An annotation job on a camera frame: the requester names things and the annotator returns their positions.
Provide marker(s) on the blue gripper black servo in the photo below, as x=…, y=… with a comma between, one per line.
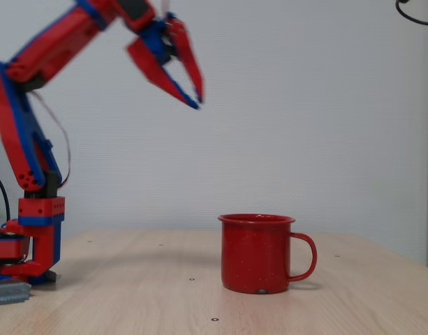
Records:
x=163, y=45

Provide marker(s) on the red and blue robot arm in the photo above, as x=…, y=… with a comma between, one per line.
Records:
x=11, y=139

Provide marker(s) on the red enamel mug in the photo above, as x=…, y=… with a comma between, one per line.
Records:
x=255, y=254

